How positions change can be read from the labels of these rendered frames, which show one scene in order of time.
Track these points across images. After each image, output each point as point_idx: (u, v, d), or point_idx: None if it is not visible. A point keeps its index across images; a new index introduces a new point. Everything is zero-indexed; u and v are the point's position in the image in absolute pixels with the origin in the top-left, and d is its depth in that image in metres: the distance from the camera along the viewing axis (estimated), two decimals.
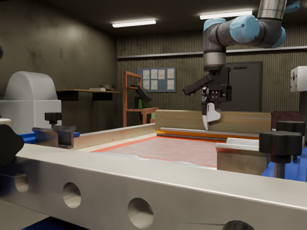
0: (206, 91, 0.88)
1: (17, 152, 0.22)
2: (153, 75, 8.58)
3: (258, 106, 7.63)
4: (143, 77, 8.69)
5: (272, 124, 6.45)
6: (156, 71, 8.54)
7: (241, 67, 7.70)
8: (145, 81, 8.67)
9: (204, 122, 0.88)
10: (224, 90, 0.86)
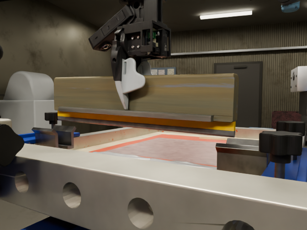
0: (121, 36, 0.48)
1: (17, 152, 0.22)
2: (153, 75, 8.58)
3: (258, 106, 7.63)
4: None
5: (272, 124, 6.45)
6: (156, 71, 8.54)
7: (241, 67, 7.70)
8: None
9: (119, 95, 0.48)
10: (151, 32, 0.46)
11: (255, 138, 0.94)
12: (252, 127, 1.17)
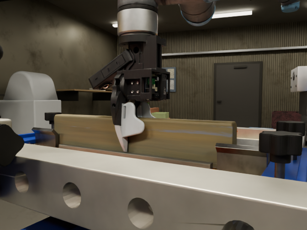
0: (121, 81, 0.48)
1: (17, 152, 0.22)
2: None
3: (258, 106, 7.63)
4: None
5: (272, 124, 6.45)
6: None
7: (241, 67, 7.70)
8: None
9: (119, 138, 0.49)
10: (150, 78, 0.47)
11: (255, 138, 0.94)
12: (252, 127, 1.17)
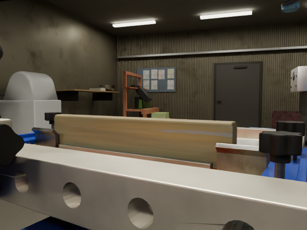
0: None
1: (17, 152, 0.22)
2: (153, 75, 8.58)
3: (258, 106, 7.63)
4: (143, 77, 8.69)
5: (272, 124, 6.45)
6: (156, 71, 8.54)
7: (241, 67, 7.70)
8: (145, 81, 8.67)
9: None
10: None
11: (255, 138, 0.94)
12: (252, 127, 1.17)
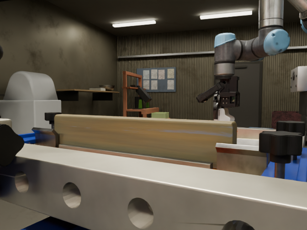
0: None
1: (17, 152, 0.22)
2: (153, 75, 8.58)
3: (258, 106, 7.63)
4: (143, 77, 8.69)
5: (272, 124, 6.45)
6: (156, 71, 8.54)
7: (241, 67, 7.70)
8: (145, 81, 8.67)
9: None
10: None
11: (255, 138, 0.94)
12: (252, 127, 1.17)
